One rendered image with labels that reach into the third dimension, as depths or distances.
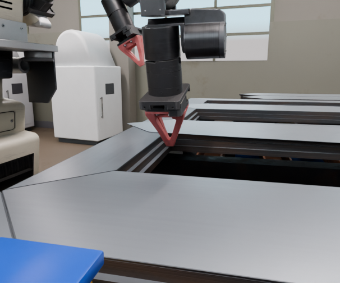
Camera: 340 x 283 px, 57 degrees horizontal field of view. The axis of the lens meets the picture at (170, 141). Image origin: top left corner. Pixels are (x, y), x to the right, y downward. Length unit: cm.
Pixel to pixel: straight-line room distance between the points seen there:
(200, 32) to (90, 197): 28
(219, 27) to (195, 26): 3
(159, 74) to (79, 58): 390
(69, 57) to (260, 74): 254
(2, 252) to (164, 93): 37
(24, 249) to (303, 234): 20
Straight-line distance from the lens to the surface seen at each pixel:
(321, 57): 449
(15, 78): 548
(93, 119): 426
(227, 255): 23
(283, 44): 448
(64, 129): 459
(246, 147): 63
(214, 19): 48
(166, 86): 50
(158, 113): 52
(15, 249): 18
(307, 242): 26
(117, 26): 91
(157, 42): 48
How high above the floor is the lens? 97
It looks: 12 degrees down
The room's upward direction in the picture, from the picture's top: straight up
